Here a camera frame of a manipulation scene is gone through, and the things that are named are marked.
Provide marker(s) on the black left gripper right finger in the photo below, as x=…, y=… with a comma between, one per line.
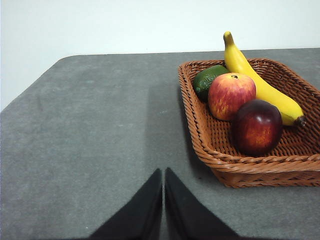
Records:
x=185, y=215

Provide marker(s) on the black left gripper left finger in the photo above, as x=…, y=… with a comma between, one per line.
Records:
x=142, y=215

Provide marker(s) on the dark red plum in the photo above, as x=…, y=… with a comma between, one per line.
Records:
x=257, y=127

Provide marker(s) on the brown wicker basket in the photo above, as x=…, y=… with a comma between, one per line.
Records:
x=262, y=172

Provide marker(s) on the red yellow apple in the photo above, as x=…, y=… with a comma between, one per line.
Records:
x=230, y=96

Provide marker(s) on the green avocado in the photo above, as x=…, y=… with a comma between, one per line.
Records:
x=203, y=81

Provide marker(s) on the yellow banana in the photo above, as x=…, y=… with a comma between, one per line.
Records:
x=270, y=92

